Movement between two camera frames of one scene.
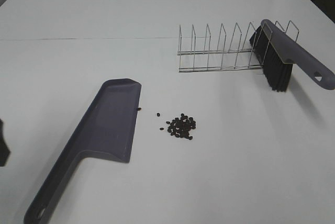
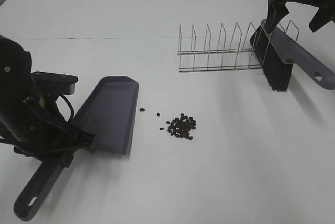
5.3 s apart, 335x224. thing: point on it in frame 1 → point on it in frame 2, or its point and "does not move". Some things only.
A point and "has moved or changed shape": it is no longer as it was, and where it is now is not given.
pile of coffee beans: (181, 127) does not move
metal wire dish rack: (234, 57) does not move
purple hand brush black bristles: (277, 52) does not move
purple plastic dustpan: (107, 127) has moved or changed shape
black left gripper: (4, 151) → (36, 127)
